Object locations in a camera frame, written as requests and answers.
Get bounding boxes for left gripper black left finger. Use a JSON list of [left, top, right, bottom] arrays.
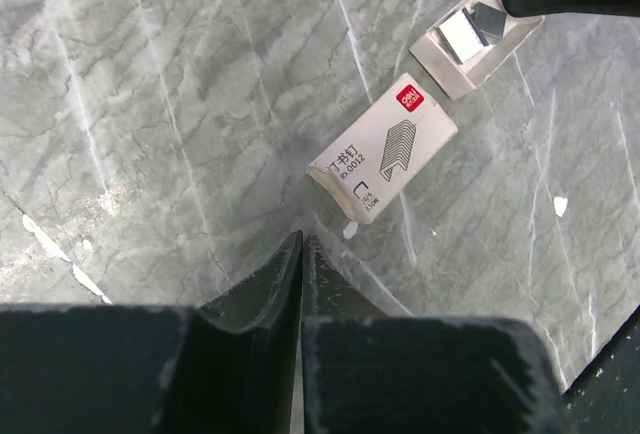
[[1, 232, 303, 433]]

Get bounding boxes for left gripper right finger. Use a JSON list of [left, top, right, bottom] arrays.
[[302, 236, 565, 433]]

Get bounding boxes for metal staple strip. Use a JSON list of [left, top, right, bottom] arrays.
[[472, 2, 507, 46]]

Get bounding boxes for small white staple box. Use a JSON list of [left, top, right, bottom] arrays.
[[410, 0, 544, 100]]

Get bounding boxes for metal staple block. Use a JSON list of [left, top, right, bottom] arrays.
[[437, 8, 489, 64]]

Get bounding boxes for staple box with red mark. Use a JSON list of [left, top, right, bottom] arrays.
[[307, 73, 458, 225]]

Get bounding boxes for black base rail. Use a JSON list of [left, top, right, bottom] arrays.
[[564, 312, 639, 434]]

